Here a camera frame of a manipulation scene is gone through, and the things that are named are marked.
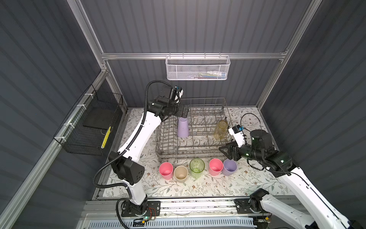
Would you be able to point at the aluminium front rail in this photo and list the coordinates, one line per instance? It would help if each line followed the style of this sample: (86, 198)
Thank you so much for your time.
(172, 207)

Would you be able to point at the pink plastic cup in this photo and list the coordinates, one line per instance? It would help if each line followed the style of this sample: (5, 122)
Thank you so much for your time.
(166, 170)
(215, 166)

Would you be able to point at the beige plastic cup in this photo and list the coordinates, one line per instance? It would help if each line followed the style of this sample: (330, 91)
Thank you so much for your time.
(181, 174)

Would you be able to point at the green transparent glass cup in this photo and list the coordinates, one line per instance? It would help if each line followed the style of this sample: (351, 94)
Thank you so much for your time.
(197, 167)

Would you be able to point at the right pink plastic cup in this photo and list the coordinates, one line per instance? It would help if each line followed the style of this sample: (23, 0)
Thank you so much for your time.
(215, 166)

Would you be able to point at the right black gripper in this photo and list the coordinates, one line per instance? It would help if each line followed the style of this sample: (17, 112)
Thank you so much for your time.
(234, 150)

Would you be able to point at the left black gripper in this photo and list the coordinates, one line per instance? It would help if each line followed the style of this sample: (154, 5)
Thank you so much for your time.
(184, 110)

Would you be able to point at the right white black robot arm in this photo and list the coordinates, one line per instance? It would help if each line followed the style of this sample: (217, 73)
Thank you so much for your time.
(321, 214)

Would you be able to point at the yellow transparent glass cup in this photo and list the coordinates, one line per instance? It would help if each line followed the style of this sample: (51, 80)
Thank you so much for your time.
(220, 130)

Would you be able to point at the small purple plastic cup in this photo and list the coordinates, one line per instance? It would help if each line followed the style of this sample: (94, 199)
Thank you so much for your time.
(229, 167)

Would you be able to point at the large purple plastic cup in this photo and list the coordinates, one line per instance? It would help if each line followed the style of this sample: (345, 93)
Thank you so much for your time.
(183, 128)

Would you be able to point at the tubes in white basket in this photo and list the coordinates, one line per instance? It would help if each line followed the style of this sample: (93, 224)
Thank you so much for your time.
(218, 75)

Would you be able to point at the yellow brush in basket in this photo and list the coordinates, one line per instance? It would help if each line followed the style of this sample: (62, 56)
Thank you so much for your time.
(106, 137)

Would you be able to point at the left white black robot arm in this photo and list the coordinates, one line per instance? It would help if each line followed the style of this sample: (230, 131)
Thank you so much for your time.
(126, 162)

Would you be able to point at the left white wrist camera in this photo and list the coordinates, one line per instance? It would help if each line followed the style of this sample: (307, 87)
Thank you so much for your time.
(178, 91)

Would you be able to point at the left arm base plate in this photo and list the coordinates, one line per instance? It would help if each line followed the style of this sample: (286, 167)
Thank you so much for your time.
(148, 208)

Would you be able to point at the black sponge pad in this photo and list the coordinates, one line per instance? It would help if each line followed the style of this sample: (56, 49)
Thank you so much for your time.
(99, 119)

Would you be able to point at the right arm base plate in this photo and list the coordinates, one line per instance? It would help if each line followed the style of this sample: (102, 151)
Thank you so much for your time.
(246, 205)

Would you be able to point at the grey wire dish rack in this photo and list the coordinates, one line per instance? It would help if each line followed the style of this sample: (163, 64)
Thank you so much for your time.
(203, 116)

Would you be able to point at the left pink plastic cup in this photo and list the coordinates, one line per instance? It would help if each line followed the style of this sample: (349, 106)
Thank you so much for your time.
(166, 170)

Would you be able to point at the white mesh wall basket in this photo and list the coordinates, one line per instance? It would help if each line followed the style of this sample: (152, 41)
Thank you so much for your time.
(181, 67)

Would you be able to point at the black wire wall basket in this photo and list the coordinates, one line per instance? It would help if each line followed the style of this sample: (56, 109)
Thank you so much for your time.
(77, 139)

